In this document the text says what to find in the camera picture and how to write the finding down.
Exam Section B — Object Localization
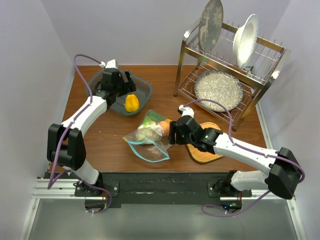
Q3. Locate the green fake vegetable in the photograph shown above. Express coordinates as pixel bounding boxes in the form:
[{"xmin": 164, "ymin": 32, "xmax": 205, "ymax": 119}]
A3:
[{"xmin": 142, "ymin": 110, "xmax": 165, "ymax": 127}]

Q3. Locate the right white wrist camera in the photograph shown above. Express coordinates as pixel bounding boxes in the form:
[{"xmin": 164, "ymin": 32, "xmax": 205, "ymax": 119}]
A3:
[{"xmin": 177, "ymin": 104, "xmax": 195, "ymax": 118}]

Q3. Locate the white fake cauliflower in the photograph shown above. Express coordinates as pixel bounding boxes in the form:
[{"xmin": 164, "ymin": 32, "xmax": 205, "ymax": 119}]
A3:
[{"xmin": 135, "ymin": 124, "xmax": 163, "ymax": 144}]

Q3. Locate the white bowl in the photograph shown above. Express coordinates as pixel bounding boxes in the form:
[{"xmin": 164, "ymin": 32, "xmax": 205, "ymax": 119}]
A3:
[{"xmin": 232, "ymin": 14, "xmax": 260, "ymax": 69}]

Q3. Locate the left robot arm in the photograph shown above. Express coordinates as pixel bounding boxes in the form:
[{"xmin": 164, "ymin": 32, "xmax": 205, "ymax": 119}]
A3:
[{"xmin": 47, "ymin": 67, "xmax": 137, "ymax": 196}]

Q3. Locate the woven bamboo tray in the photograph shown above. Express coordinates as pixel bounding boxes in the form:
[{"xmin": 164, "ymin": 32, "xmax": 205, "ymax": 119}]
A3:
[{"xmin": 186, "ymin": 122, "xmax": 224, "ymax": 164}]

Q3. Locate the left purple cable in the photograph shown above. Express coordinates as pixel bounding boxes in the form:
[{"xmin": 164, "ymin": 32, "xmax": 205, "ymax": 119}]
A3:
[{"xmin": 46, "ymin": 53, "xmax": 113, "ymax": 215}]

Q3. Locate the speckled blue rimmed plate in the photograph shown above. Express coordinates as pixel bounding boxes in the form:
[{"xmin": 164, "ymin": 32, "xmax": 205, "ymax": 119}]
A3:
[{"xmin": 194, "ymin": 70, "xmax": 244, "ymax": 113}]

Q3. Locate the clear glass container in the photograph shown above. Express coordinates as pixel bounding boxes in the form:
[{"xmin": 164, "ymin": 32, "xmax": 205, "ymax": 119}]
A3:
[{"xmin": 88, "ymin": 69, "xmax": 153, "ymax": 117}]

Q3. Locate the aluminium frame rail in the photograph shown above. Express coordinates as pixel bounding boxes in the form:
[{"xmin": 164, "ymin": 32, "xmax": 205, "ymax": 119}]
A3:
[{"xmin": 18, "ymin": 176, "xmax": 307, "ymax": 240}]

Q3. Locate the metal dish rack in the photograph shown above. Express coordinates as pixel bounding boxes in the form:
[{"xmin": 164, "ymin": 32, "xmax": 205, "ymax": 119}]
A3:
[{"xmin": 173, "ymin": 21, "xmax": 291, "ymax": 131}]

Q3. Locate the clear zip top bag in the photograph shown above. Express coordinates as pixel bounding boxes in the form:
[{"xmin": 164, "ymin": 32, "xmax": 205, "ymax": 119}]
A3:
[{"xmin": 123, "ymin": 110, "xmax": 171, "ymax": 163}]

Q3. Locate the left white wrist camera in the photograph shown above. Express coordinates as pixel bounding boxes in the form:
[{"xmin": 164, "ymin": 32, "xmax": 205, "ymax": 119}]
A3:
[{"xmin": 104, "ymin": 59, "xmax": 119, "ymax": 69}]

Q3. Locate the grey reindeer plate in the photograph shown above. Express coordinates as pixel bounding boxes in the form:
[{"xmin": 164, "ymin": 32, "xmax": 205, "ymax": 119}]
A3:
[{"xmin": 198, "ymin": 0, "xmax": 224, "ymax": 53}]

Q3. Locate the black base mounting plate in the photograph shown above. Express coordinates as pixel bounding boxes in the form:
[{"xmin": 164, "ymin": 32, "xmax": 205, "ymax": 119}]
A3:
[{"xmin": 74, "ymin": 172, "xmax": 252, "ymax": 209}]

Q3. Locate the yellow fake bell pepper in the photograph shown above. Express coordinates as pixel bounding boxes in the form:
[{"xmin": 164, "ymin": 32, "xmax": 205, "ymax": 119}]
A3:
[{"xmin": 124, "ymin": 94, "xmax": 140, "ymax": 113}]

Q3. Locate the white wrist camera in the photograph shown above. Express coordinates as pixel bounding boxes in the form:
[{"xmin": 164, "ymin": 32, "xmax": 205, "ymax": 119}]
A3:
[
  {"xmin": 177, "ymin": 104, "xmax": 195, "ymax": 118},
  {"xmin": 104, "ymin": 59, "xmax": 119, "ymax": 69}
]

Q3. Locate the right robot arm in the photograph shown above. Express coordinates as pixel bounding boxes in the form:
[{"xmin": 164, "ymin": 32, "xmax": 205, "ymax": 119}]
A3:
[{"xmin": 168, "ymin": 115, "xmax": 305, "ymax": 200}]

